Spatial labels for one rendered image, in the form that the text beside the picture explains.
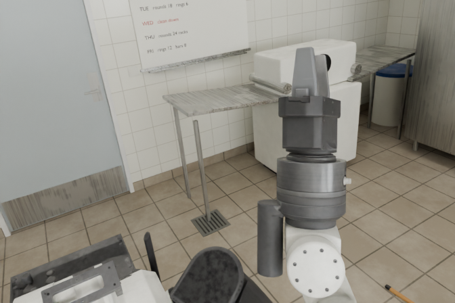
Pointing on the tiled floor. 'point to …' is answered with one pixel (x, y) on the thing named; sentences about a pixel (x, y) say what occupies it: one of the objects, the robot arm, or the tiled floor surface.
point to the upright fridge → (435, 65)
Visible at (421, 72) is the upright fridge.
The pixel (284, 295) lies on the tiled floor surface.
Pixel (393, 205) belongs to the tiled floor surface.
